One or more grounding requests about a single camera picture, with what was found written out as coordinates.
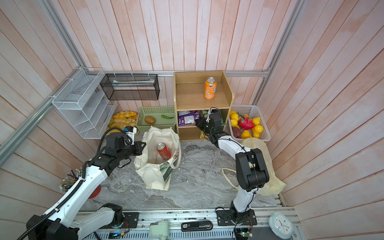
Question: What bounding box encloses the white adapter box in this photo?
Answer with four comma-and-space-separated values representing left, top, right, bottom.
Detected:
149, 221, 170, 240

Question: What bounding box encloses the pile of bread buns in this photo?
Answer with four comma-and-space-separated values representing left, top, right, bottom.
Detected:
106, 111, 138, 130

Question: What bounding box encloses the black mesh wall basket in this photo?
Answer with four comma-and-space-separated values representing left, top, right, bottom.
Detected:
100, 73, 160, 101

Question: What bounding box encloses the white round clock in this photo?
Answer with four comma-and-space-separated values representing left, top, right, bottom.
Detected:
269, 212, 294, 240

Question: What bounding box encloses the green chili pepper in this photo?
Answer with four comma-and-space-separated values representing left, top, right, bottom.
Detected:
161, 115, 174, 120

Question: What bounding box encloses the red soda can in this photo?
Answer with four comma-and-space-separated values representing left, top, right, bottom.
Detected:
157, 143, 172, 161

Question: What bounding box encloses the cream canvas tote bag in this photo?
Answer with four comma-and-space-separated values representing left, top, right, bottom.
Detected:
134, 126, 182, 191

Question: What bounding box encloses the red dragon fruit toy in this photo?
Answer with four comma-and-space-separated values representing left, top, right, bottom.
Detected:
238, 116, 255, 130

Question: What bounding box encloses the wooden shelf unit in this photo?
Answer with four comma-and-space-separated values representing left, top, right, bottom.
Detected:
174, 71, 235, 123

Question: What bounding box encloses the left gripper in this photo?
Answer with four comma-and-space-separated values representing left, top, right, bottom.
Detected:
117, 140, 147, 161

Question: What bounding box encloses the yellow lemon toy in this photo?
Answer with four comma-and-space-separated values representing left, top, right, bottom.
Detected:
254, 125, 264, 134

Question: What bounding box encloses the green plastic basket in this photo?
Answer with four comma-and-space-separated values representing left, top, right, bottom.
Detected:
136, 106, 176, 133

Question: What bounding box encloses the brown potato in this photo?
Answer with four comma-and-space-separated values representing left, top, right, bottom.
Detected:
145, 116, 156, 125

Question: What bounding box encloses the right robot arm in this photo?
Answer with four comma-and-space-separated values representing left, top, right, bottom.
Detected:
195, 113, 270, 223

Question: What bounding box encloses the white fruit basket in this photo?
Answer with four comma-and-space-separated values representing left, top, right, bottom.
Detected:
228, 104, 272, 142

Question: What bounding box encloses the yellow plastic grocery bag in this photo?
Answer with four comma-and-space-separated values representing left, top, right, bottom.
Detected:
221, 137, 287, 196

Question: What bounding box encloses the black barcode scanner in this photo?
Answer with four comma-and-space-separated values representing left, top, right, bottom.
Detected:
181, 220, 214, 232

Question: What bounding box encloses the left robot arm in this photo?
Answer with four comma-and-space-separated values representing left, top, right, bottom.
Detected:
19, 126, 146, 240

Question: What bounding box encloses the white wire rack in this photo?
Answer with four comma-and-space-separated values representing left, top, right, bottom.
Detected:
52, 68, 117, 140

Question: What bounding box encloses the orange soda can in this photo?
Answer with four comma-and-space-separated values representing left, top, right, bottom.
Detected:
204, 77, 217, 100

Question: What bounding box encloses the purple snack bag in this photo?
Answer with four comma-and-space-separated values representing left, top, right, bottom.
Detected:
178, 111, 200, 127

